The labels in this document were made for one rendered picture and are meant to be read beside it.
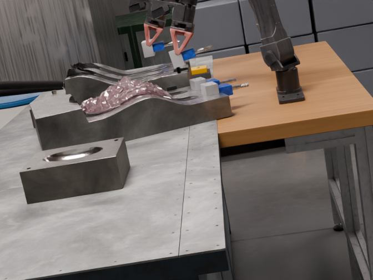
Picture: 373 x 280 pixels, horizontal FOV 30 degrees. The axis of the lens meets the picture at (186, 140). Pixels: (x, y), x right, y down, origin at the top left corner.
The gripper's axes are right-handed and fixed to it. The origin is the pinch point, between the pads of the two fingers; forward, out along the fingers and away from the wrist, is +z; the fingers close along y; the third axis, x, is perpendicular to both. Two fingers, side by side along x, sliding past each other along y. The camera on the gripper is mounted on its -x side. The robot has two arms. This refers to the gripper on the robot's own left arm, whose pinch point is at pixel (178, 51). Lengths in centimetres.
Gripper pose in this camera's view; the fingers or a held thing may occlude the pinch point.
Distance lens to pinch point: 217.4
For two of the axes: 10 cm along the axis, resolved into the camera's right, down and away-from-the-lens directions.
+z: -1.9, 9.7, 1.4
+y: -0.6, 1.3, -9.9
